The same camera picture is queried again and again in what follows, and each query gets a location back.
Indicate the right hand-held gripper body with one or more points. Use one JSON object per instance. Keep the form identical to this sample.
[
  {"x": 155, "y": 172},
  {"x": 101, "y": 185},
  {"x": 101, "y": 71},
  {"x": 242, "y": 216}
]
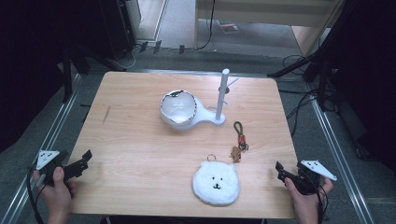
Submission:
[{"x": 308, "y": 179}]

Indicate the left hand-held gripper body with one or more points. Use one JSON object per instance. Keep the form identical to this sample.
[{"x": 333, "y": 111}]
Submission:
[{"x": 49, "y": 165}]

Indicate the person's right hand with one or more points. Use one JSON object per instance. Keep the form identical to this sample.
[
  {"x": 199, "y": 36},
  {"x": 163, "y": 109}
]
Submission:
[{"x": 306, "y": 200}]

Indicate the person's left hand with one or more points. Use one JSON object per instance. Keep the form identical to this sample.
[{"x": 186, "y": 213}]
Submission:
[{"x": 57, "y": 194}]

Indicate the white plush bear pouch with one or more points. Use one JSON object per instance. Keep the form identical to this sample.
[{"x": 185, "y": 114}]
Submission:
[{"x": 216, "y": 183}]

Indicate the black metal stand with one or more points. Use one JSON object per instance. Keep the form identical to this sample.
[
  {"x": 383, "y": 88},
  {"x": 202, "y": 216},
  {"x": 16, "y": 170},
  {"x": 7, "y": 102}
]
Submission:
[
  {"x": 299, "y": 62},
  {"x": 70, "y": 71}
]

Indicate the dark curtain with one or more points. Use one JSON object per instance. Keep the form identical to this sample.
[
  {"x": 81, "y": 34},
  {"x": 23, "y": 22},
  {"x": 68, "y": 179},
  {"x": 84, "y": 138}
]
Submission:
[
  {"x": 367, "y": 71},
  {"x": 28, "y": 62}
]

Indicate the white key rack with bowl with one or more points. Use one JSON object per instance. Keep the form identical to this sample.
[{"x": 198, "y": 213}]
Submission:
[{"x": 186, "y": 109}]

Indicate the black cabinet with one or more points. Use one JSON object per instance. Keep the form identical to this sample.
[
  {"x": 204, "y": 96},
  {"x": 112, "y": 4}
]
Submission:
[{"x": 116, "y": 28}]

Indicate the booklet with red cover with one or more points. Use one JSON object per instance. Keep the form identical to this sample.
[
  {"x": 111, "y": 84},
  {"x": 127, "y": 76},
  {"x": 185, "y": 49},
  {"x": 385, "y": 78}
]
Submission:
[{"x": 228, "y": 26}]

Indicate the light wooden furniture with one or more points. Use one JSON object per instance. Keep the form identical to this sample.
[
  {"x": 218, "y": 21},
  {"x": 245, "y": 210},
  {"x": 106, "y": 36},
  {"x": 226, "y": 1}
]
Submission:
[{"x": 267, "y": 12}]

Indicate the aluminium floor rail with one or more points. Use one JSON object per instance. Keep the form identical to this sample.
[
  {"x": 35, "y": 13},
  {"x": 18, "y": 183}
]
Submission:
[
  {"x": 40, "y": 149},
  {"x": 339, "y": 161}
]

